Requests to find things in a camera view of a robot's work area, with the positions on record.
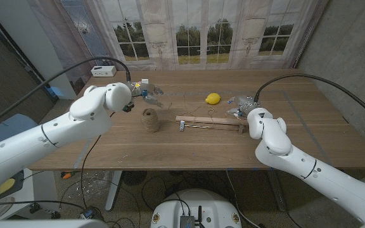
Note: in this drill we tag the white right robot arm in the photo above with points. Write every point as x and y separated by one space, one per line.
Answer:
296 158

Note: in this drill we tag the jute thread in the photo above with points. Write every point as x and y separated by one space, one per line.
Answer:
185 107

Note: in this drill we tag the black floor fan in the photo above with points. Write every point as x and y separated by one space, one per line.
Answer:
134 178

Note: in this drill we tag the blue plastic bin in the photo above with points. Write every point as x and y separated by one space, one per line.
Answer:
5 126

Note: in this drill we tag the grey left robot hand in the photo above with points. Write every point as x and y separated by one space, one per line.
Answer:
146 92

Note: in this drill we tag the white platform box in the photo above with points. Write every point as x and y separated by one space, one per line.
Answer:
43 190

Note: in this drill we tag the yellow toy lemon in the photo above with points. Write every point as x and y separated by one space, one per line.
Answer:
213 98

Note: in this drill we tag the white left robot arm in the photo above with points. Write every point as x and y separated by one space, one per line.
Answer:
59 133

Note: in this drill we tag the small device with blue screen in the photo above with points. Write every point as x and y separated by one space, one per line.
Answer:
89 213

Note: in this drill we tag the small blue plastic item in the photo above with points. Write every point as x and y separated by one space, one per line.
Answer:
55 92

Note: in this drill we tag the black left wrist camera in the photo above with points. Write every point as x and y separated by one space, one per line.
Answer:
128 108

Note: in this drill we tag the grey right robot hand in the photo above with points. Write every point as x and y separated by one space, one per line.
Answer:
244 106

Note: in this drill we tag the white socket box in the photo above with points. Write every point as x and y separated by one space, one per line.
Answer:
103 71

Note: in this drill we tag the black power strip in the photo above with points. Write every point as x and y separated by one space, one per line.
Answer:
43 211

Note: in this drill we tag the white table leg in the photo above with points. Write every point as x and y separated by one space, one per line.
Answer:
114 190

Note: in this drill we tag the black pedal with yellow pads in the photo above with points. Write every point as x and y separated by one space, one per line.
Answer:
11 185

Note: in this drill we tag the wooden clip hanger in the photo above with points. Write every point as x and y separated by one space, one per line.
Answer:
208 121

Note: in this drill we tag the grey table leg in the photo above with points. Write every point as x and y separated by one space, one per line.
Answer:
277 193

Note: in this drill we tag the grey radio module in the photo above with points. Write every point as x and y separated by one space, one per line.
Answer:
187 221

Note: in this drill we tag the printed window backdrop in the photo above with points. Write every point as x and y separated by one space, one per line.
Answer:
201 19

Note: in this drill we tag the jute twine spool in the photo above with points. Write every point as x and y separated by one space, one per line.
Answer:
151 120

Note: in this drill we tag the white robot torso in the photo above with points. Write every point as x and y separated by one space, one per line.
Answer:
214 209

